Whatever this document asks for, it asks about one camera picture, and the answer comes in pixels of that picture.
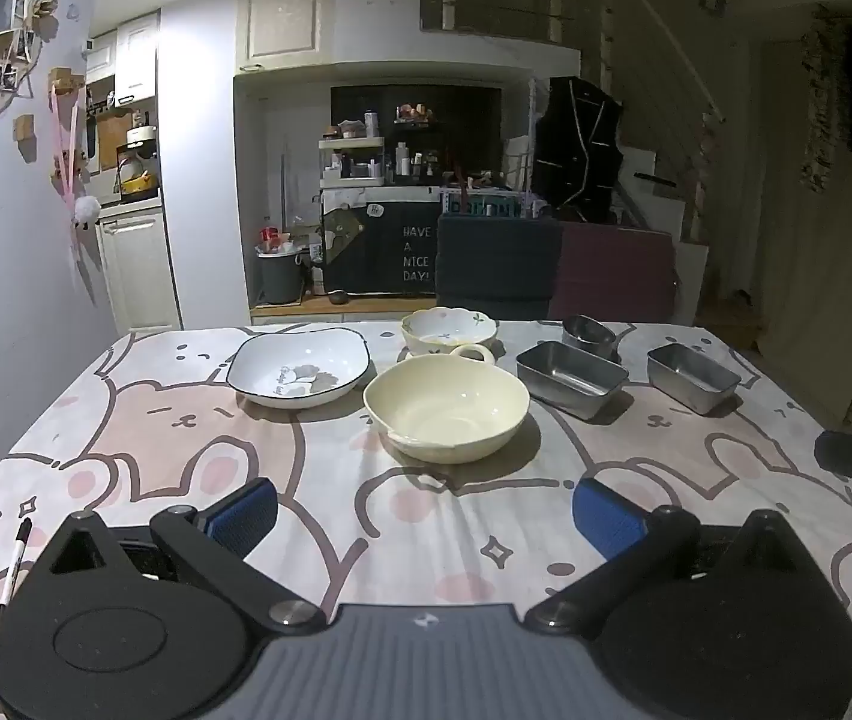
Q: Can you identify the black marker pen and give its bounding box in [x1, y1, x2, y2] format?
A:
[0, 517, 33, 608]

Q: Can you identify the dark patterned curtain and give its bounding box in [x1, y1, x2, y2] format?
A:
[801, 7, 852, 192]

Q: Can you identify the white lower kitchen cabinet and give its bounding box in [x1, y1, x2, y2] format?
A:
[96, 210, 183, 332]

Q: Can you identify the maroon chair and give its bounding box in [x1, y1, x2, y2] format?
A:
[550, 221, 678, 323]

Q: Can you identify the round steel bowl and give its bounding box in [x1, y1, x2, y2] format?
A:
[562, 315, 620, 361]

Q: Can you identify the grey trash bin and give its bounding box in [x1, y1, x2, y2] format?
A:
[257, 247, 305, 306]

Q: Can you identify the white square plate dark rim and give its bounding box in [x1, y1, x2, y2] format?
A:
[226, 326, 374, 411]

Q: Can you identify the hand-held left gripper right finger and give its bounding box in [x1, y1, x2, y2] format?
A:
[523, 478, 828, 638]

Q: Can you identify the rectangular steel container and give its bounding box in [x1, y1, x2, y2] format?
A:
[646, 343, 743, 416]
[515, 340, 629, 422]

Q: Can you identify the hanging black jacket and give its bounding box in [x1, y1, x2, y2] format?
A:
[531, 76, 626, 222]

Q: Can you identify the white storage rack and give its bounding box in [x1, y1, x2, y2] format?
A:
[319, 136, 386, 188]

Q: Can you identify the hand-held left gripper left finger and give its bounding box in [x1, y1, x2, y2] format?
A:
[25, 478, 327, 632]

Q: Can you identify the black printed cabinet cloth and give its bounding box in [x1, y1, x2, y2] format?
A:
[321, 199, 443, 297]

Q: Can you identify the white upper cabinet door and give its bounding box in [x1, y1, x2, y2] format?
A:
[237, 0, 337, 74]

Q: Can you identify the cream bowl with handles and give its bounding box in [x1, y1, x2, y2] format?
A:
[362, 343, 532, 464]

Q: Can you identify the yellow pot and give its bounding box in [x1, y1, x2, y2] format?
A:
[117, 154, 161, 197]

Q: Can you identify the cartoon animal printed tablecloth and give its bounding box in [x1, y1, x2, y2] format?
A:
[0, 319, 852, 720]

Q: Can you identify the small floral scalloped bowl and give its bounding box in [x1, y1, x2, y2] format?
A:
[400, 307, 500, 357]

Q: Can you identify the pink ribbon with white plush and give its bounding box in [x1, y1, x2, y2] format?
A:
[51, 82, 102, 230]

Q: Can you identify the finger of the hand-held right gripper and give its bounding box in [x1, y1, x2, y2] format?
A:
[814, 429, 852, 482]

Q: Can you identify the dark blue chair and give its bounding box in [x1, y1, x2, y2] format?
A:
[435, 214, 566, 322]

